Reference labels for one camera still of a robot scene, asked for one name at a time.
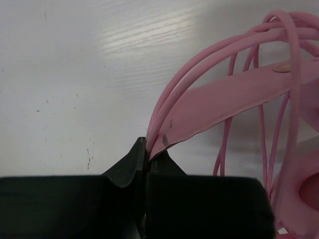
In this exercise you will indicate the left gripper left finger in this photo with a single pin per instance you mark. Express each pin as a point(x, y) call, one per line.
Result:
point(124, 208)

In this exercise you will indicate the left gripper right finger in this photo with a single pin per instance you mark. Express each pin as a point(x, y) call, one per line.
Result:
point(181, 206)

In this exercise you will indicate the pink headphones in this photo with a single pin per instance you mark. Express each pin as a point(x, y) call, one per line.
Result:
point(275, 58)

